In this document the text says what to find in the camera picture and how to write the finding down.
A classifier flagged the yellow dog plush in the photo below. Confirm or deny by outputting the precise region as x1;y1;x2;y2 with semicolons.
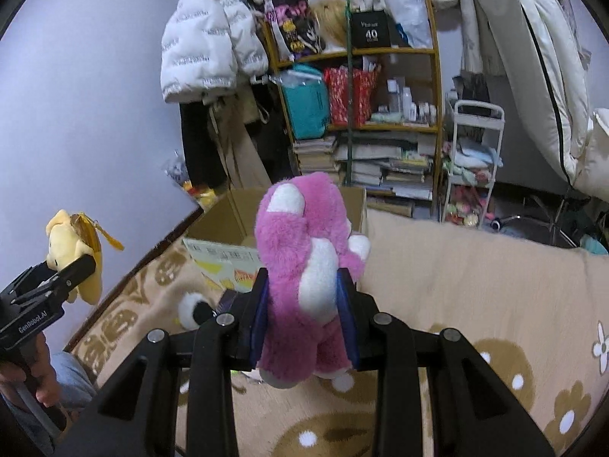
45;209;124;305

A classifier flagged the white black fluffy plush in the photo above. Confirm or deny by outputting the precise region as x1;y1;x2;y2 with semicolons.
177;292;215;330

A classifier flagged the pink bear plush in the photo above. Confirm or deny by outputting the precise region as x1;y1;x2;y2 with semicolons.
255;172;371;389

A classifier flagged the black Face tissue pack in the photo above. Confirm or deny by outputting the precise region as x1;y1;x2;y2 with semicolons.
215;289;241;316

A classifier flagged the person left hand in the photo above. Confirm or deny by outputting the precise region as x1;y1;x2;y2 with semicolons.
0;333;61;411

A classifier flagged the printed cardboard box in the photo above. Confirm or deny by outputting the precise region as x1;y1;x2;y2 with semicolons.
184;172;371;310

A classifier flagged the beige tote bag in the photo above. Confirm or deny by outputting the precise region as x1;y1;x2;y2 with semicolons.
209;96;271;189

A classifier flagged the white rolling cart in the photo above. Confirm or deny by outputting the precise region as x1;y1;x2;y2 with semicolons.
441;99;505;229

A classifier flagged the stack of books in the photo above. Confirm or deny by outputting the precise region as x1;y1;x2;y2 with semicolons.
293;131;437;201

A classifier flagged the green pole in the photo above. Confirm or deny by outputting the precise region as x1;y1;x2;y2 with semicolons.
345;0;354;187

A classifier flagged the white puffer jacket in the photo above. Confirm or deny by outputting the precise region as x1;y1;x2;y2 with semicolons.
160;0;268;104

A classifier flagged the teal bag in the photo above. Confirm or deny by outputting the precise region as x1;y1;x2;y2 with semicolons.
279;64;330;141

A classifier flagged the red patterned gift bag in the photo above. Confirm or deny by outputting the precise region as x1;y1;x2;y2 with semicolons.
323;66;380;127

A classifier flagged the yellow wooden bookshelf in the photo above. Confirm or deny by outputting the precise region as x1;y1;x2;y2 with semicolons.
261;0;443;211

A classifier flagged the blonde wig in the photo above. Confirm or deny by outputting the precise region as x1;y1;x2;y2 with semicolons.
311;0;347;51

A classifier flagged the black box marked 40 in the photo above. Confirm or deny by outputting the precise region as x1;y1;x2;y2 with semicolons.
351;10;391;48

